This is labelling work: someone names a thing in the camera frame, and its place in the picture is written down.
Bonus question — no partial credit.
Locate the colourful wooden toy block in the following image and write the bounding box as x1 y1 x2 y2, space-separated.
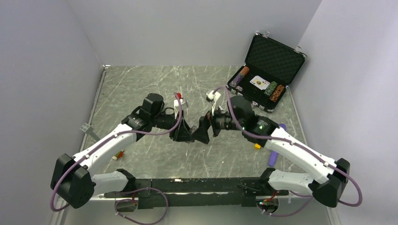
112 150 124 161

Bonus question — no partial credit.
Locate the black aluminium poker case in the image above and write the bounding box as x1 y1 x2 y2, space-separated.
226 33 307 113

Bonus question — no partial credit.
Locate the ace of spades card deck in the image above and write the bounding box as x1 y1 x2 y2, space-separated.
250 75 270 90

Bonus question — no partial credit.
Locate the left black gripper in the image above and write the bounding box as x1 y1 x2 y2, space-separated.
151 109 195 142

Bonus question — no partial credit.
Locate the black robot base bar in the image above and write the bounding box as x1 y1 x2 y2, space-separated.
104 177 288 209

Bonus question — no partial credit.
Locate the purple orange chip row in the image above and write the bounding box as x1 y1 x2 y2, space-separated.
229 66 250 92

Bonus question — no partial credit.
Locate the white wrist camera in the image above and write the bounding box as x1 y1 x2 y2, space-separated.
206 90 221 115
173 92 188 119

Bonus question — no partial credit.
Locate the grey lego brick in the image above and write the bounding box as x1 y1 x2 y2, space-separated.
80 123 93 134

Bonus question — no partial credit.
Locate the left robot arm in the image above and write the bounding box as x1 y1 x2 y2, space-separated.
50 93 191 212

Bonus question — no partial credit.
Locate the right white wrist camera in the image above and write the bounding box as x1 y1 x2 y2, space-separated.
206 90 221 115

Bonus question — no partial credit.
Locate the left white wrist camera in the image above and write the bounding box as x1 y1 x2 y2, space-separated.
173 92 188 119

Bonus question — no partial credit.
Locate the orange black chip row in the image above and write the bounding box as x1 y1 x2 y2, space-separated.
270 85 285 102

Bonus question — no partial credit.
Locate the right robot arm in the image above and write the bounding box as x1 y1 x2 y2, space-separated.
191 96 351 208

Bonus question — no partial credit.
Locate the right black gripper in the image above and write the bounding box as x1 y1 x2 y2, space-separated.
190 101 245 143

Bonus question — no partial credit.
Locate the green purple chip row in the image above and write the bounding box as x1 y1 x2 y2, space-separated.
264 81 278 96

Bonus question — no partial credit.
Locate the purple cylinder tool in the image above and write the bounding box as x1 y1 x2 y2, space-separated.
268 123 287 167

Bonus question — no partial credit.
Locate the yellow cube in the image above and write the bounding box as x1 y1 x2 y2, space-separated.
254 143 261 150

